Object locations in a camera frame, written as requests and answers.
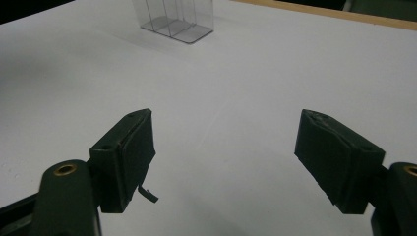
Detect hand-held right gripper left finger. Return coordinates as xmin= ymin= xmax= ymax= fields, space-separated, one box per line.
xmin=89 ymin=108 xmax=159 ymax=214

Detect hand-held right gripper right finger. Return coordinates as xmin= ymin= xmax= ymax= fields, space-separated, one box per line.
xmin=293 ymin=108 xmax=387 ymax=215

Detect clear acrylic organizer box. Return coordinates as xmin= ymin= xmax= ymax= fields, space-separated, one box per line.
xmin=132 ymin=0 xmax=215 ymax=45

